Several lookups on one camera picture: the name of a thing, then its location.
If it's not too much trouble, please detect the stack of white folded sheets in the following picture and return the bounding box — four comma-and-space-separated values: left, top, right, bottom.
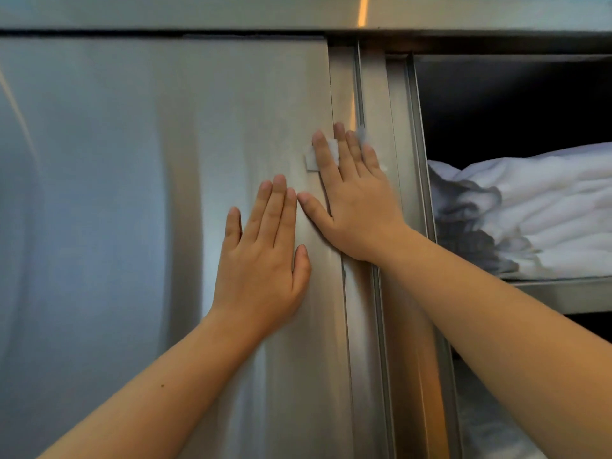
454, 360, 546, 459

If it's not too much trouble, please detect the stack of white folded towels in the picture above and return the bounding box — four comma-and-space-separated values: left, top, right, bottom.
428, 142, 612, 281

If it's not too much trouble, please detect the white wet wipe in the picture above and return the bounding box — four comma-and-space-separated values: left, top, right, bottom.
304, 128, 388, 173

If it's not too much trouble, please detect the person's left forearm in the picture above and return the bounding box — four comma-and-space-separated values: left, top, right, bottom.
38, 310, 268, 459

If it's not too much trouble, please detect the person's right hand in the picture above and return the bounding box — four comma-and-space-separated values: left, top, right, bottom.
297, 122, 416, 266

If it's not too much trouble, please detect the person's left hand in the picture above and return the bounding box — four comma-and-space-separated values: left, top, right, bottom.
210, 174, 312, 341

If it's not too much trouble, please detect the stainless steel cabinet door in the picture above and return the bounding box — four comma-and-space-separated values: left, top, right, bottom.
356, 45, 462, 459
0, 35, 393, 459

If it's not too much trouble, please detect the person's right forearm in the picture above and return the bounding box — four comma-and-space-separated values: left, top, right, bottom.
375, 229, 612, 459

